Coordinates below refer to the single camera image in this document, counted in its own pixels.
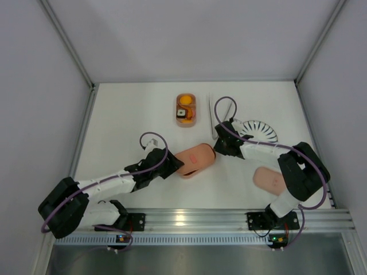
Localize metal tongs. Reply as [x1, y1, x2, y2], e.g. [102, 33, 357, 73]
[207, 93, 233, 140]

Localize pink box lid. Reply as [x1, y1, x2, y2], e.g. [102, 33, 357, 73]
[175, 143, 216, 166]
[253, 167, 286, 196]

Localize striped round plate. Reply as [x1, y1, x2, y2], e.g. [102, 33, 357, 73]
[240, 120, 278, 143]

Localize black white sushi roll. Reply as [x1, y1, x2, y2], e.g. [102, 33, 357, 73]
[176, 109, 186, 119]

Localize orange round toy food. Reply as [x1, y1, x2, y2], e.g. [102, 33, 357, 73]
[179, 95, 193, 105]

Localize pink lunch box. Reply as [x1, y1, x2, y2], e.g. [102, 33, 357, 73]
[177, 165, 211, 179]
[175, 93, 197, 127]

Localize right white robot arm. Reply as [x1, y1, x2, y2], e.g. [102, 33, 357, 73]
[213, 119, 330, 225]

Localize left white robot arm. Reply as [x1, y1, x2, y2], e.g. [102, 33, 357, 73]
[38, 139, 184, 239]

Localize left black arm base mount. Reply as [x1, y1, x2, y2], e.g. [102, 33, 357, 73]
[94, 213, 146, 232]

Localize grey slotted cable duct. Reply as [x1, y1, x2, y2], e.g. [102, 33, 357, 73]
[54, 233, 271, 246]

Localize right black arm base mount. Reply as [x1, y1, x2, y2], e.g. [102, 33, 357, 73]
[246, 211, 300, 231]

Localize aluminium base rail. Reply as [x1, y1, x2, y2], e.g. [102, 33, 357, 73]
[77, 208, 355, 233]

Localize left aluminium frame post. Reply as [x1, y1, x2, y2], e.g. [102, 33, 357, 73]
[37, 0, 95, 90]

